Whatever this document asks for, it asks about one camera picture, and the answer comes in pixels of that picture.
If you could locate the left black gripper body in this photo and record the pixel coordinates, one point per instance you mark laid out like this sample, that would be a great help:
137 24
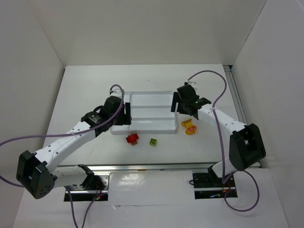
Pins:
127 113

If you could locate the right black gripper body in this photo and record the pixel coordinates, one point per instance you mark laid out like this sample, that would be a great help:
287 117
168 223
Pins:
175 102

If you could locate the red lego brick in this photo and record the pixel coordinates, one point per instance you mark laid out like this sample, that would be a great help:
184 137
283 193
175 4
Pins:
132 137

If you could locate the yellow lego piece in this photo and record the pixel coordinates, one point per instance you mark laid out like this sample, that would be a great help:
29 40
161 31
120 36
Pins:
190 128

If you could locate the green lego brick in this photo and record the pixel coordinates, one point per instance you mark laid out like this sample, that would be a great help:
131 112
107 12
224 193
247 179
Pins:
153 142

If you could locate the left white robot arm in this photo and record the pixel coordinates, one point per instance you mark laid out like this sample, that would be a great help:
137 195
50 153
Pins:
39 172

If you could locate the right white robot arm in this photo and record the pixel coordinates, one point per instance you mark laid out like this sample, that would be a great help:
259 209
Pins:
246 146

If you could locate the white divided tray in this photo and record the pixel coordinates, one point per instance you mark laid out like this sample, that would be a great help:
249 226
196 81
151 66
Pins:
150 112

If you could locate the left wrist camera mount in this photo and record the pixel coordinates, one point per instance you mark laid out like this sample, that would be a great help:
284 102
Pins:
116 93

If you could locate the aluminium rail right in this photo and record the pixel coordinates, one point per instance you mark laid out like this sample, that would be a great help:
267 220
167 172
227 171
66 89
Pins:
234 92

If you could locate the aluminium rail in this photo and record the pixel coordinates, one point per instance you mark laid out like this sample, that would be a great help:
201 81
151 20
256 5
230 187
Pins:
152 167
234 92

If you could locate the aluminium rail front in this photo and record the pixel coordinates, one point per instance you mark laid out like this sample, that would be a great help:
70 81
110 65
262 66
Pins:
152 167

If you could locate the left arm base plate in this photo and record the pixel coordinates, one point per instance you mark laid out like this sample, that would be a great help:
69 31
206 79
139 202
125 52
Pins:
98 189

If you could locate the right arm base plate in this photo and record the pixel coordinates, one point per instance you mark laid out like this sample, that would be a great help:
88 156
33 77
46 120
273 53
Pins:
207 188

